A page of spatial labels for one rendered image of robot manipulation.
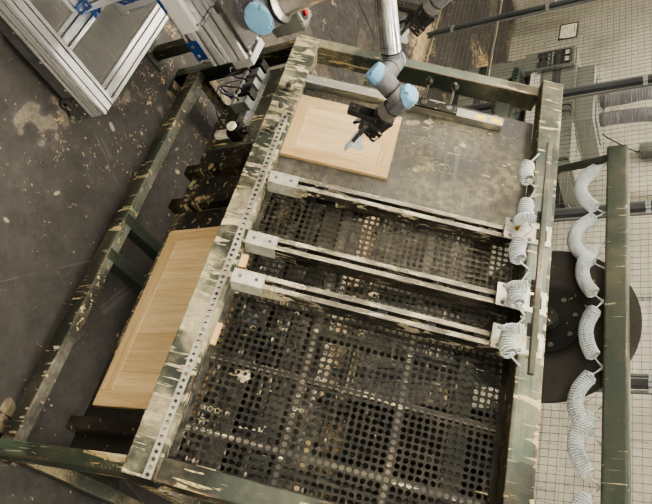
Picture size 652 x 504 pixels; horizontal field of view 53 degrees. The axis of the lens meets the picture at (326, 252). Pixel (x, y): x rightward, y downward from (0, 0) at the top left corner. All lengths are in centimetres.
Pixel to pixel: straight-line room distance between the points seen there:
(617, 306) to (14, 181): 264
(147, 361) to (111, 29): 151
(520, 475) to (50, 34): 245
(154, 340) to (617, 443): 191
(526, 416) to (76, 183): 218
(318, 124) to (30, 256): 138
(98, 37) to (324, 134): 109
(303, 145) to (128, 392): 129
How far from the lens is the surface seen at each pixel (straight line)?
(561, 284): 330
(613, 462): 284
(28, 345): 304
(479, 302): 260
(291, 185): 275
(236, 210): 270
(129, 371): 289
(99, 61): 318
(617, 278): 321
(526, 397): 244
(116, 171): 341
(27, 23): 296
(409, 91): 235
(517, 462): 236
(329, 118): 308
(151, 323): 296
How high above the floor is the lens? 246
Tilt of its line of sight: 29 degrees down
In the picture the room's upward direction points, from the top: 86 degrees clockwise
